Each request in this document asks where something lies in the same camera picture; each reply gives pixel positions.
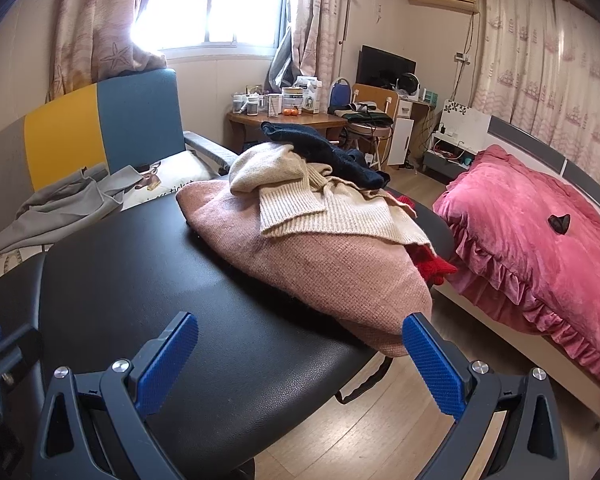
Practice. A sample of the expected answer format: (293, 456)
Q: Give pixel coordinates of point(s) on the white bedside cabinet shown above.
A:
(458, 138)

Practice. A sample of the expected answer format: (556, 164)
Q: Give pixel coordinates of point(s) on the grey hoodie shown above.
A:
(68, 205)

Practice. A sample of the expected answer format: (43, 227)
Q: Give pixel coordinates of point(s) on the round stool with clothes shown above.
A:
(368, 132)

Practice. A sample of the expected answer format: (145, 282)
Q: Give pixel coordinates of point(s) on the patterned curtain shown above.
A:
(93, 42)
(308, 46)

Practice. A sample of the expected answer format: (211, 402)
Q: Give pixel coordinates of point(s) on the white printed cushion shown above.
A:
(166, 177)

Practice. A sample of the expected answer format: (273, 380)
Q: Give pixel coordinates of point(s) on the bed headboard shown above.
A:
(541, 157)

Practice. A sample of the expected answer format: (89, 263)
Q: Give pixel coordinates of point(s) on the grey yellow blue armchair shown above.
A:
(133, 120)

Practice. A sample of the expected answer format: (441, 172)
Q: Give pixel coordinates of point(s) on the right patterned curtain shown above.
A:
(308, 46)

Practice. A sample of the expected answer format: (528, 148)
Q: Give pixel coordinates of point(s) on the beige knit sweater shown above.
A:
(300, 197)

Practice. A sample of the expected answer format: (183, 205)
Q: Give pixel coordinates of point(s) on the red garment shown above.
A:
(433, 264)

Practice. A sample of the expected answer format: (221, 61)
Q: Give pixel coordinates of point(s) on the wooden desk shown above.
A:
(241, 129)

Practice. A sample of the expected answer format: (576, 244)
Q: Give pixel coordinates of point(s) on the black television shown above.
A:
(381, 69)

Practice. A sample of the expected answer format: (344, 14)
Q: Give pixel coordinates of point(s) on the left patterned curtain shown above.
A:
(93, 42)

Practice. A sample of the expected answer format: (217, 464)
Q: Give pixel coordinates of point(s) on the small black object on bed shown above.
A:
(560, 224)

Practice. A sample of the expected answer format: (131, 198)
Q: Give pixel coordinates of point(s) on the pink knit sweater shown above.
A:
(368, 286)

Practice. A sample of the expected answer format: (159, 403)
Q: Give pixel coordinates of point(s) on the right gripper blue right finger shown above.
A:
(530, 444)

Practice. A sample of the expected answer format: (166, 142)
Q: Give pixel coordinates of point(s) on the far right wall curtain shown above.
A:
(540, 71)

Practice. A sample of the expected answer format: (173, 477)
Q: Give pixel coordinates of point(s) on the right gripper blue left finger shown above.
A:
(89, 419)

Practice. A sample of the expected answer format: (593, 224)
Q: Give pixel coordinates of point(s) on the dark navy knit sweater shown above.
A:
(347, 165)

